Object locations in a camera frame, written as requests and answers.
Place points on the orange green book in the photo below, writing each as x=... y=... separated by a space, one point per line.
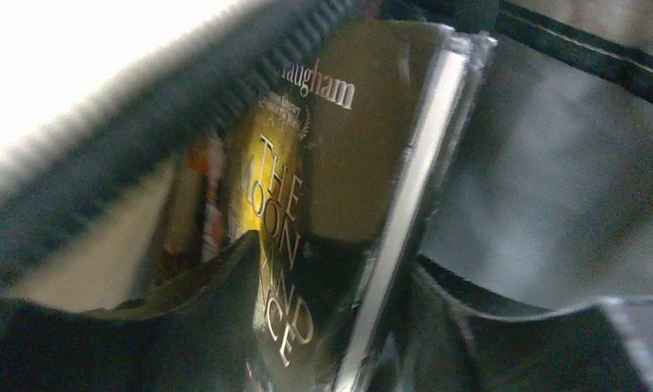
x=182 y=229

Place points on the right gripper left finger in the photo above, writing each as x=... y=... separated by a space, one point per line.
x=192 y=334

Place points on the black gold book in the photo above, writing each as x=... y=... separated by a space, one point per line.
x=336 y=171

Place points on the beige canvas backpack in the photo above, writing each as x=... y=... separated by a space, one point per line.
x=550 y=201

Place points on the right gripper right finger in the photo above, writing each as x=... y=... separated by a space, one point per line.
x=456 y=336

